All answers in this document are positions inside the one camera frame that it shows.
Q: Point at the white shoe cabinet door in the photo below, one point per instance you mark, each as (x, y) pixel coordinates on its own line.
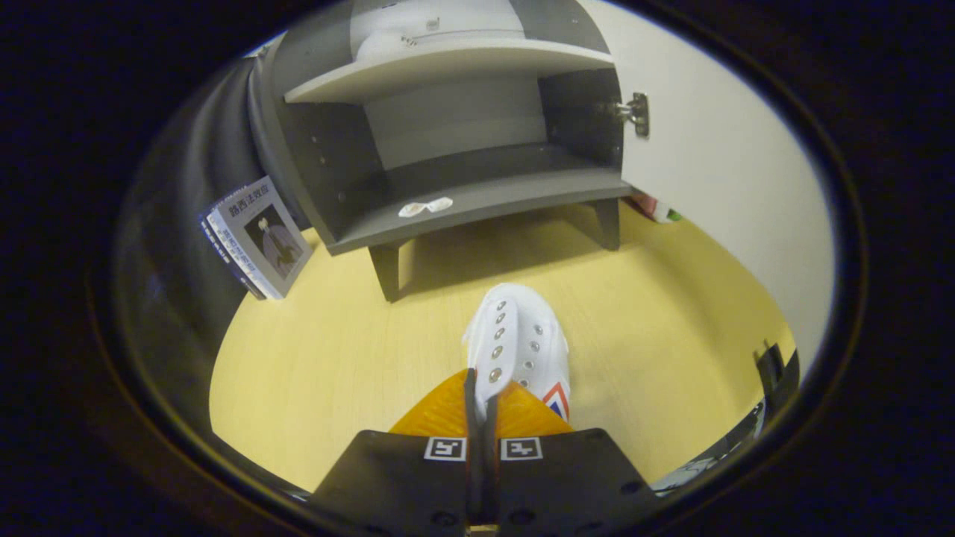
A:
(716, 171)

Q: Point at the black backdrop cloth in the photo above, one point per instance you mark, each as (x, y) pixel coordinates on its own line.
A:
(179, 194)

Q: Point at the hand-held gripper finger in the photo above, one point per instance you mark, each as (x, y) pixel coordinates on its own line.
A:
(471, 462)
(490, 462)

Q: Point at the colourful packet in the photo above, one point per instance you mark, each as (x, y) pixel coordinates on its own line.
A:
(656, 207)

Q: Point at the white lace-up shoe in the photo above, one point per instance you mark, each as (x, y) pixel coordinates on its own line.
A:
(515, 328)

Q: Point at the grey book with portrait cover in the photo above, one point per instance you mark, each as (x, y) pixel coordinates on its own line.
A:
(272, 239)

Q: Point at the grey shoe cabinet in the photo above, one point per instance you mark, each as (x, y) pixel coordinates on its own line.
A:
(477, 200)

